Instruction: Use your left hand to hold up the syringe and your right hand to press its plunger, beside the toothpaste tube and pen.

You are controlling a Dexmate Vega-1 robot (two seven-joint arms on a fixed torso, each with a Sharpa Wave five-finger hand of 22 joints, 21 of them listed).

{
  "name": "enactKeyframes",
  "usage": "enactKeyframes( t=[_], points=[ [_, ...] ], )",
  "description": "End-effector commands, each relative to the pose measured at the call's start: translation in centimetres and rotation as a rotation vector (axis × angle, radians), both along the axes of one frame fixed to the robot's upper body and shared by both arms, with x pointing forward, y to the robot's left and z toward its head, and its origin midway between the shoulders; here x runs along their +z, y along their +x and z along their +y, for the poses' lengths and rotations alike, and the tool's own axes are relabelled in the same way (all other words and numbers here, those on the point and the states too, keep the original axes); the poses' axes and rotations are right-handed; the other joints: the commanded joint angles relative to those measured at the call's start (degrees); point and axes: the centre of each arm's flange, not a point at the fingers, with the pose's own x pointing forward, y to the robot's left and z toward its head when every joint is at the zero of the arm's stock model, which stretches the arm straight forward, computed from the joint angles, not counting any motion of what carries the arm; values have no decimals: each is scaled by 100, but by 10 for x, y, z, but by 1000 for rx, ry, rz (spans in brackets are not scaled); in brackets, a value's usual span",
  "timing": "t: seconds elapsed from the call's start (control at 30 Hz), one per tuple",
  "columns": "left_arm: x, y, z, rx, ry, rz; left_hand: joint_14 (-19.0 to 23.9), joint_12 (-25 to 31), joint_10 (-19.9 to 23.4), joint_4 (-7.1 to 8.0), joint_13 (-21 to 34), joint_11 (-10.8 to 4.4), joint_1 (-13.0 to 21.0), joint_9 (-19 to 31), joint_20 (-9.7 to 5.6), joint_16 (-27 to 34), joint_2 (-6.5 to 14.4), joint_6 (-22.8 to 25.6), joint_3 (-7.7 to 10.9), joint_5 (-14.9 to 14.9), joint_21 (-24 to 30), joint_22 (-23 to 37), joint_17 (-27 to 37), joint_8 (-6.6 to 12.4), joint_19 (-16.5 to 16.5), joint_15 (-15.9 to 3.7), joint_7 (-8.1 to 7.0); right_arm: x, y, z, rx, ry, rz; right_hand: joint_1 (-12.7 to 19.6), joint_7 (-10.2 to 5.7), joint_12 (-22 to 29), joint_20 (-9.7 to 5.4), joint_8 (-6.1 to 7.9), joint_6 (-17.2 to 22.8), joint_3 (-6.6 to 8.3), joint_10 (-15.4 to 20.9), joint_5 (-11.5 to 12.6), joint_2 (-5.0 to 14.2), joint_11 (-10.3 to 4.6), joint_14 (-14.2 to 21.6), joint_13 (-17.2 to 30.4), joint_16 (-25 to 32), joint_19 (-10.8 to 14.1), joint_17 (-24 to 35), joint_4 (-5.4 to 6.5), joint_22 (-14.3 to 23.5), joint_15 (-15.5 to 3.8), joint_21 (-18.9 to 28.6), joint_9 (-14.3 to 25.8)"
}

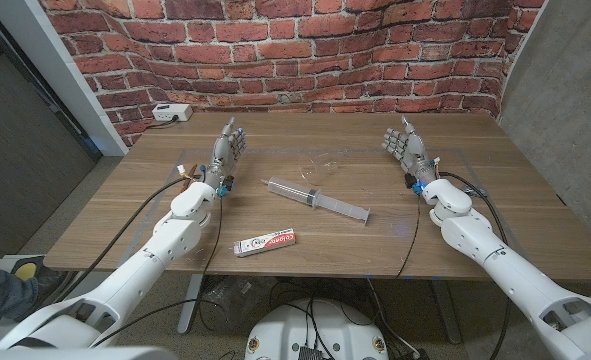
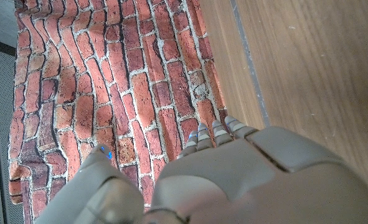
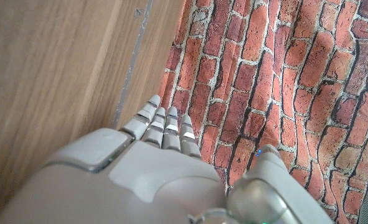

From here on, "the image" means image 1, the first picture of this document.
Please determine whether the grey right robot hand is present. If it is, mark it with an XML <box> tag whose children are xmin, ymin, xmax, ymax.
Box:
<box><xmin>381</xmin><ymin>114</ymin><xmax>439</xmax><ymax>187</ymax></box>

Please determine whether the large clear plastic syringe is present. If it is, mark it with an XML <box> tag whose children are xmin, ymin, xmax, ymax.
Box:
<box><xmin>261</xmin><ymin>176</ymin><xmax>371</xmax><ymax>225</ymax></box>

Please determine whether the red brown pen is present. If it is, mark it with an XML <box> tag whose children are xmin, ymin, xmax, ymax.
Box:
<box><xmin>180</xmin><ymin>165</ymin><xmax>199</xmax><ymax>193</ymax></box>

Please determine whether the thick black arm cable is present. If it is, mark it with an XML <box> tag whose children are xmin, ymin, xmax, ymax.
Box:
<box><xmin>53</xmin><ymin>175</ymin><xmax>191</xmax><ymax>304</ymax></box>
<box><xmin>437</xmin><ymin>170</ymin><xmax>512</xmax><ymax>360</ymax></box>

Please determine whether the white robot torso edge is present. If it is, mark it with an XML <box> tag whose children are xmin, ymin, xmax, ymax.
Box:
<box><xmin>0</xmin><ymin>346</ymin><xmax>179</xmax><ymax>360</ymax></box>

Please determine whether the black power strip cable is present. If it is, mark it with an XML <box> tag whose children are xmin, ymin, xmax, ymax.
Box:
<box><xmin>146</xmin><ymin>115</ymin><xmax>180</xmax><ymax>130</ymax></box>

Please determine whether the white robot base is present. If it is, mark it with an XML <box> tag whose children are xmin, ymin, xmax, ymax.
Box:
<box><xmin>244</xmin><ymin>298</ymin><xmax>390</xmax><ymax>360</ymax></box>

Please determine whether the yellow black floor pedal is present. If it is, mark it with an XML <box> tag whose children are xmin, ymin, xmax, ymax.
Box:
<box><xmin>0</xmin><ymin>254</ymin><xmax>66</xmax><ymax>301</ymax></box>

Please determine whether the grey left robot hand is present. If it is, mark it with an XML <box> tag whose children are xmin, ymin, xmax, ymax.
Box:
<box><xmin>202</xmin><ymin>116</ymin><xmax>248</xmax><ymax>190</ymax></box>

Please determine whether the clear plastic bag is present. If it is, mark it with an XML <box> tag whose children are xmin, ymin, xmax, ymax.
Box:
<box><xmin>204</xmin><ymin>277</ymin><xmax>271</xmax><ymax>331</ymax></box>

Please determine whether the toothpaste box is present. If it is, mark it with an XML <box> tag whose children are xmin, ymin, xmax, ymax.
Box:
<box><xmin>232</xmin><ymin>228</ymin><xmax>297</xmax><ymax>258</ymax></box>

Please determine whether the white door frame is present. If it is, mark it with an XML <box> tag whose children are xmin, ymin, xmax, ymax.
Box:
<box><xmin>0</xmin><ymin>0</ymin><xmax>129</xmax><ymax>157</ymax></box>

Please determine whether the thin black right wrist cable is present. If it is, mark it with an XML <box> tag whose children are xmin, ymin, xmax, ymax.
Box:
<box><xmin>394</xmin><ymin>193</ymin><xmax>422</xmax><ymax>280</ymax></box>

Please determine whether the red brick printed backdrop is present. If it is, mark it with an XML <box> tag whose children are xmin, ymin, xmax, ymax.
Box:
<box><xmin>38</xmin><ymin>0</ymin><xmax>546</xmax><ymax>149</ymax></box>

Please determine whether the white power strip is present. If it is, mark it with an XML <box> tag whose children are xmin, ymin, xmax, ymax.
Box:
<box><xmin>151</xmin><ymin>103</ymin><xmax>194</xmax><ymax>123</ymax></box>

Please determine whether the dark grey door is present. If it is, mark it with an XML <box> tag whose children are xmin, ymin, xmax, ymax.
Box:
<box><xmin>0</xmin><ymin>4</ymin><xmax>104</xmax><ymax>264</ymax></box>

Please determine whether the clear plastic film piece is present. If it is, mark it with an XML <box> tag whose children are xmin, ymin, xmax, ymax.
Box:
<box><xmin>298</xmin><ymin>152</ymin><xmax>340</xmax><ymax>181</ymax></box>

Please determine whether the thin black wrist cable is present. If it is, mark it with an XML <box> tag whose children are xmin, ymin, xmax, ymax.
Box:
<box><xmin>394</xmin><ymin>193</ymin><xmax>422</xmax><ymax>280</ymax></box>
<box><xmin>92</xmin><ymin>194</ymin><xmax>225</xmax><ymax>349</ymax></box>

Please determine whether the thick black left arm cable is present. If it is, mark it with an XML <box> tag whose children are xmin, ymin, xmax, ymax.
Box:
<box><xmin>53</xmin><ymin>175</ymin><xmax>191</xmax><ymax>304</ymax></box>

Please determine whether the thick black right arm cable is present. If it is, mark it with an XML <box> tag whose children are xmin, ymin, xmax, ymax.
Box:
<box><xmin>437</xmin><ymin>170</ymin><xmax>512</xmax><ymax>360</ymax></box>

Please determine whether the grey table leg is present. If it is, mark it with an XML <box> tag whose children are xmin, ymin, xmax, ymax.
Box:
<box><xmin>176</xmin><ymin>273</ymin><xmax>205</xmax><ymax>335</ymax></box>
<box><xmin>429</xmin><ymin>279</ymin><xmax>462</xmax><ymax>345</ymax></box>

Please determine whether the grey cable under table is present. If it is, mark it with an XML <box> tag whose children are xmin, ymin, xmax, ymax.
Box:
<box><xmin>366</xmin><ymin>277</ymin><xmax>421</xmax><ymax>359</ymax></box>

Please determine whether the thin black left wrist cable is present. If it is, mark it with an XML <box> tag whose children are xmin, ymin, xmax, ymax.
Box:
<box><xmin>92</xmin><ymin>194</ymin><xmax>225</xmax><ymax>349</ymax></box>

